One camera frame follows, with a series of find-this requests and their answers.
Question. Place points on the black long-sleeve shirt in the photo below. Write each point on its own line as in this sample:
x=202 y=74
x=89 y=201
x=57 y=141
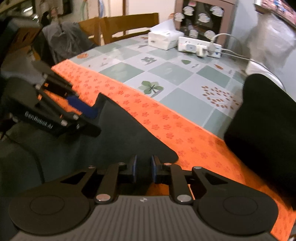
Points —
x=30 y=156

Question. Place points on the middle wooden chair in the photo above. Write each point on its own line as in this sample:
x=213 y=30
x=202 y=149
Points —
x=91 y=28

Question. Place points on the white plastic bag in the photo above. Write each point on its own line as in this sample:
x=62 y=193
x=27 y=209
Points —
x=270 y=44

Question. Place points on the tablet on stand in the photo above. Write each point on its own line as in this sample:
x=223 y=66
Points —
x=279 y=8

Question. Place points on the brown water dispenser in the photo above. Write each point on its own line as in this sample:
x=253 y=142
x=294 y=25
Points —
x=204 y=19

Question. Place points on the dark clothes on chair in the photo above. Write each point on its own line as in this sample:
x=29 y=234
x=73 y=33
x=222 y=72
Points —
x=66 y=40

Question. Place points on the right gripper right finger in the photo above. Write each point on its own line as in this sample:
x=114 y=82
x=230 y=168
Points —
x=175 y=177

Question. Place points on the checkered tablecloth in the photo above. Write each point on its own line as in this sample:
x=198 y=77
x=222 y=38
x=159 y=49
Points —
x=206 y=91

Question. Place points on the white power strip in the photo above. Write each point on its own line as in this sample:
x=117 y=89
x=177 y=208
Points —
x=199 y=47

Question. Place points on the folded black garment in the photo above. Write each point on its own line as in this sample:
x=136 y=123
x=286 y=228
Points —
x=262 y=134

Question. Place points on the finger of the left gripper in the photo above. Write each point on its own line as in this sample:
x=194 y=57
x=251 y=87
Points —
x=58 y=86
x=81 y=125

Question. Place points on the orange patterned table mat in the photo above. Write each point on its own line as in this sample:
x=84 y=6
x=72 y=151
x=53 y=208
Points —
x=193 y=144

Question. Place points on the white tissue box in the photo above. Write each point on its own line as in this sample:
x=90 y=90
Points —
x=164 y=35

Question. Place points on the wooden chair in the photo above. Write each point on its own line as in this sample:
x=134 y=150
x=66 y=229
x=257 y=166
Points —
x=110 y=26
x=91 y=28

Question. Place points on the far wooden chair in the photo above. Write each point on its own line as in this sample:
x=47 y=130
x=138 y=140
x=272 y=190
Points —
x=110 y=26

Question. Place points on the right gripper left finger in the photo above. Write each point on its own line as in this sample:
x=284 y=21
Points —
x=117 y=177

